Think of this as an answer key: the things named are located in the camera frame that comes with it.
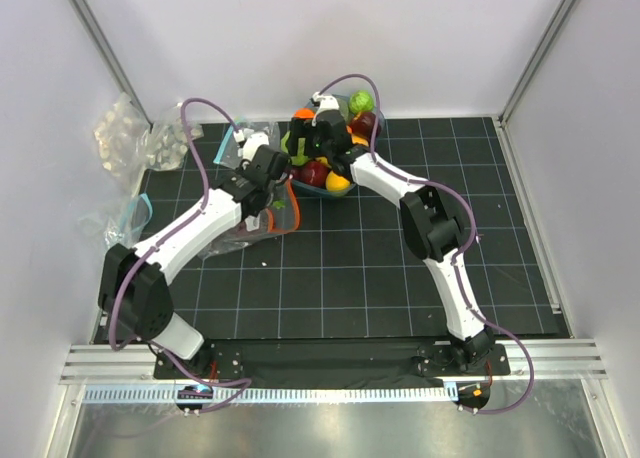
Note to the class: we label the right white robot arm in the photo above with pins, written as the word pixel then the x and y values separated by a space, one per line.
pixel 433 219

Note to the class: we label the large green cabbage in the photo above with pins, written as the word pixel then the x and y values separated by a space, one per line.
pixel 295 148

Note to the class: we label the bag of white pieces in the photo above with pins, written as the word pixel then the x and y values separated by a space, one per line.
pixel 166 145
pixel 121 135

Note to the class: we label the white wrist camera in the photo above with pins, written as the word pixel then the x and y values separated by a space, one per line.
pixel 324 103
pixel 249 147

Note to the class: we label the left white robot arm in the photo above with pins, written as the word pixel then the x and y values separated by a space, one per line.
pixel 135 281

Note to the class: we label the orange fruit left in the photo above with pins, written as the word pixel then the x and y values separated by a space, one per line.
pixel 304 113

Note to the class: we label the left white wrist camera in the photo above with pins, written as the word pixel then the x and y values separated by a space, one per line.
pixel 249 147

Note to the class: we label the grey green melon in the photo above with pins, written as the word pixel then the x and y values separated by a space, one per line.
pixel 343 108

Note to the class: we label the dark red plum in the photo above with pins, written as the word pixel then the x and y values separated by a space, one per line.
pixel 363 124

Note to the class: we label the yellow fruit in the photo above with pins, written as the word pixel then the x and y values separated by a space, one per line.
pixel 356 139

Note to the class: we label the clear bag with orange zipper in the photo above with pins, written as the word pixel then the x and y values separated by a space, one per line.
pixel 280 217

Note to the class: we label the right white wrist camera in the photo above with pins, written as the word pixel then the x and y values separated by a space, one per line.
pixel 324 103

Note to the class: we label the aluminium cable rail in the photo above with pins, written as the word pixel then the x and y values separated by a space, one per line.
pixel 183 394

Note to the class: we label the crumpled clear bag blue zipper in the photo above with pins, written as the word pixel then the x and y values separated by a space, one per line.
pixel 117 221

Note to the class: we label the yellow lemon front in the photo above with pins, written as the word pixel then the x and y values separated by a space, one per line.
pixel 335 183

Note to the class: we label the red apple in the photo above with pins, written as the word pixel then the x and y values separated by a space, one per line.
pixel 314 174

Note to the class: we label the small green cabbage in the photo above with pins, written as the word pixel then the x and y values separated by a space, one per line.
pixel 361 101

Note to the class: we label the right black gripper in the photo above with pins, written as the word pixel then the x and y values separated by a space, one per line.
pixel 302 128

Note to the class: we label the clear bag with blue zipper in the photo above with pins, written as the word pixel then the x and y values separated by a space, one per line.
pixel 228 151

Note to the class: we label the black grid mat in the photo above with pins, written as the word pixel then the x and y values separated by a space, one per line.
pixel 346 272

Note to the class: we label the teal fruit bowl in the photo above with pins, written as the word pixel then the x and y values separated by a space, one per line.
pixel 320 190

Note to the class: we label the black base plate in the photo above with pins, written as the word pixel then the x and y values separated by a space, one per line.
pixel 343 363

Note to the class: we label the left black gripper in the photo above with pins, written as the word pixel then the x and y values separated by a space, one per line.
pixel 240 170

